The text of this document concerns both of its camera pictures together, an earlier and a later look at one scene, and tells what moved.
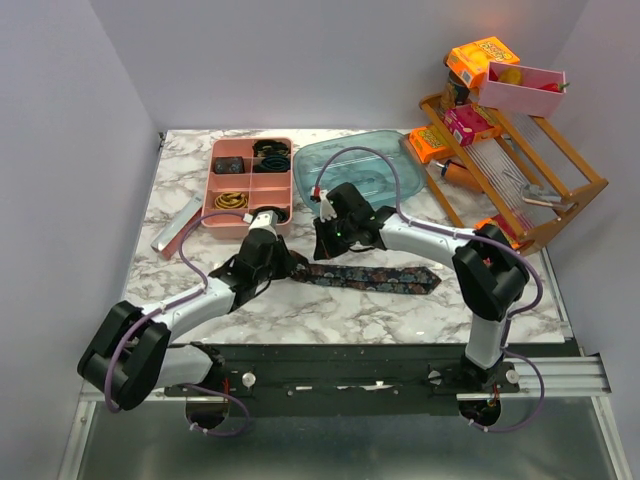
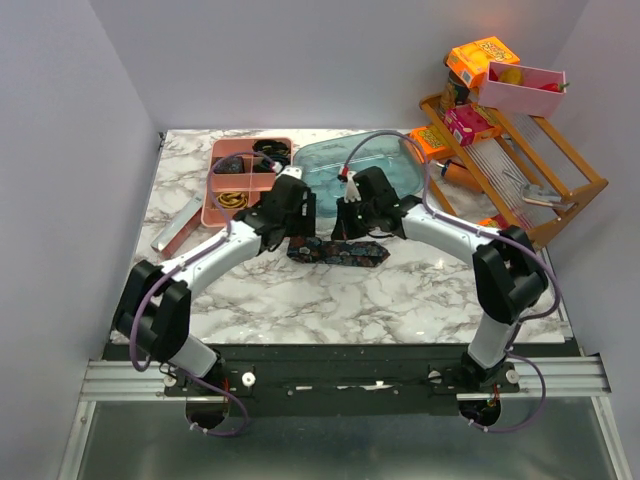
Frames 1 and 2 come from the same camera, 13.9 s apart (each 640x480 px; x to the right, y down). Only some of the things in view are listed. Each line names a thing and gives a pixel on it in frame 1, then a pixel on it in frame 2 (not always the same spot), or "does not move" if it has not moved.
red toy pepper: [556, 87] does not move
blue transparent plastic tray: [379, 164] does not move
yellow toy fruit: [511, 75] does not move
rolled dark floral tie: [231, 164] does not move
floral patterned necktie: [385, 279] → [315, 250]
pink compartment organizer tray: [248, 176] does not move
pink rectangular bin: [528, 98] does not move
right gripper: [323, 248] → [342, 229]
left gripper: [282, 251] → [306, 224]
